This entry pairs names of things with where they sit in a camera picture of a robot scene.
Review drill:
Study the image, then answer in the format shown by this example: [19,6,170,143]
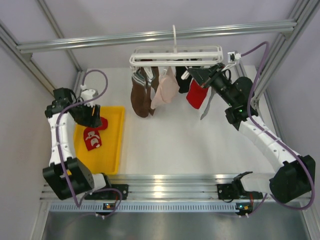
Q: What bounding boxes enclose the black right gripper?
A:
[188,63,237,107]

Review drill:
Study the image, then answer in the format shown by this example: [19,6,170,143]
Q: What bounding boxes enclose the red santa sock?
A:
[83,117,108,151]
[186,79,209,110]

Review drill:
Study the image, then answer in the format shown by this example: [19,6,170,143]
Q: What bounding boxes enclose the black sock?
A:
[175,66,192,94]
[190,58,202,68]

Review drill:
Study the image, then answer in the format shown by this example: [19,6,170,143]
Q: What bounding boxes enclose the white plastic clip hanger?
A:
[129,25,224,77]

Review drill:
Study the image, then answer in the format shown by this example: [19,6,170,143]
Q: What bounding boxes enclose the grey sock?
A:
[200,87,216,120]

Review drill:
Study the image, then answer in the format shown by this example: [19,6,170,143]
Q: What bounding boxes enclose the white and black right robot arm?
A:
[187,63,316,204]

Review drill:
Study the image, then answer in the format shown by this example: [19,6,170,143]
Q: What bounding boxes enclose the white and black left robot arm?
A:
[42,87,113,200]

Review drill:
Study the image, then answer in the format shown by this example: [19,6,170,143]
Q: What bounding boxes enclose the pink sock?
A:
[150,66,180,110]

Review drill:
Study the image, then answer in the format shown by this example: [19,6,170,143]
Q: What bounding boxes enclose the yellow plastic tray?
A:
[73,106,125,175]

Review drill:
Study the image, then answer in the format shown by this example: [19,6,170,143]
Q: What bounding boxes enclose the maroon striped brown sock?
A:
[143,66,159,116]
[130,68,149,118]

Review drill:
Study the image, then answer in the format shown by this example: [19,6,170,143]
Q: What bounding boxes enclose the aluminium top crossbar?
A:
[16,19,298,54]

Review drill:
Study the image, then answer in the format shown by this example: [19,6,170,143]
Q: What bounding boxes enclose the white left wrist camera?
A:
[80,84,99,108]

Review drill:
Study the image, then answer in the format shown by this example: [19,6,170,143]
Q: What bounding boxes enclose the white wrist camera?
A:
[227,51,242,65]
[80,84,99,108]

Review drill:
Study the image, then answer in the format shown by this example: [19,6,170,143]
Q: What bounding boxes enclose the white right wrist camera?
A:
[227,51,242,65]

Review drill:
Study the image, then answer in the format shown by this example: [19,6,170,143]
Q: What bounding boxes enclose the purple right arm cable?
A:
[241,41,316,210]

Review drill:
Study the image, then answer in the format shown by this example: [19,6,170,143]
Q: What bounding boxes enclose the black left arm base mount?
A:
[84,184,129,201]

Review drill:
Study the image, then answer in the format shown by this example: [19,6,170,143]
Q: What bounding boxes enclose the slotted grey cable duct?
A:
[49,201,253,213]

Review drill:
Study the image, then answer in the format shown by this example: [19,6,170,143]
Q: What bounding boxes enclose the aluminium left frame post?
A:
[0,19,76,121]

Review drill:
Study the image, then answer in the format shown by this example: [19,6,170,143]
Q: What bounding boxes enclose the aluminium frame post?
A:
[251,0,320,109]
[0,19,76,121]

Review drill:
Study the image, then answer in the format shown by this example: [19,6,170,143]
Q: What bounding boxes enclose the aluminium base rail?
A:
[41,173,312,201]

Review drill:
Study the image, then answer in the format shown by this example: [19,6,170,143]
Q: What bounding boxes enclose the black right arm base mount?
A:
[216,183,264,202]

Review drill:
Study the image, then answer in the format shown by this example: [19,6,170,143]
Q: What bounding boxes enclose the aluminium right frame post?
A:
[251,0,320,109]

